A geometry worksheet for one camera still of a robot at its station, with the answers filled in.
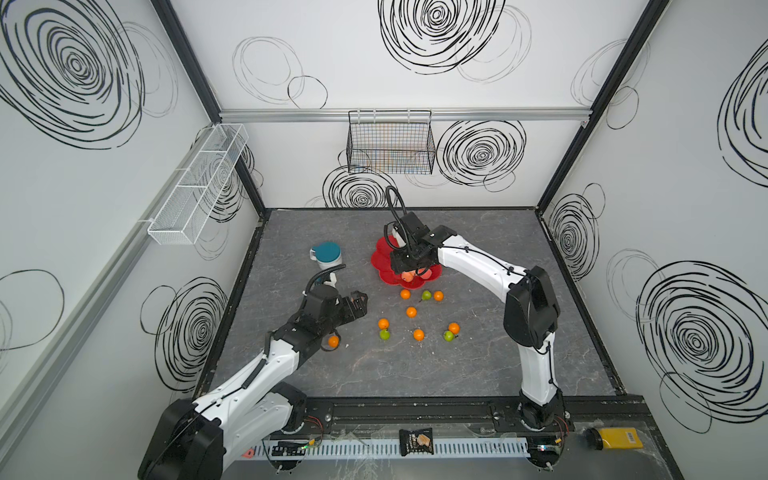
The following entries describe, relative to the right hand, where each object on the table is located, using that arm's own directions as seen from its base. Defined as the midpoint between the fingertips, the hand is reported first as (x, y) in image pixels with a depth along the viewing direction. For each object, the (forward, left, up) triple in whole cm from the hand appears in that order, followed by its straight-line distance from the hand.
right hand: (394, 264), depth 90 cm
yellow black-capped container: (-42, -51, -9) cm, 67 cm away
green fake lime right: (-18, -16, -11) cm, 26 cm away
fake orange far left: (-20, +17, -11) cm, 29 cm away
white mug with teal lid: (+8, +22, -6) cm, 24 cm away
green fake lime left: (-18, +3, -10) cm, 21 cm away
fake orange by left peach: (-14, +3, -11) cm, 18 cm away
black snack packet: (-43, -6, -11) cm, 45 cm away
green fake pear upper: (-5, -10, -10) cm, 15 cm away
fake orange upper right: (-5, -14, -10) cm, 18 cm away
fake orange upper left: (-4, -4, -11) cm, 12 cm away
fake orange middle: (-10, -5, -11) cm, 16 cm away
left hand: (-11, +10, -1) cm, 15 cm away
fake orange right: (-15, -18, -10) cm, 26 cm away
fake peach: (+1, -5, -7) cm, 9 cm away
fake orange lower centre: (-17, -7, -11) cm, 22 cm away
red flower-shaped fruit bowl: (+8, +4, -10) cm, 13 cm away
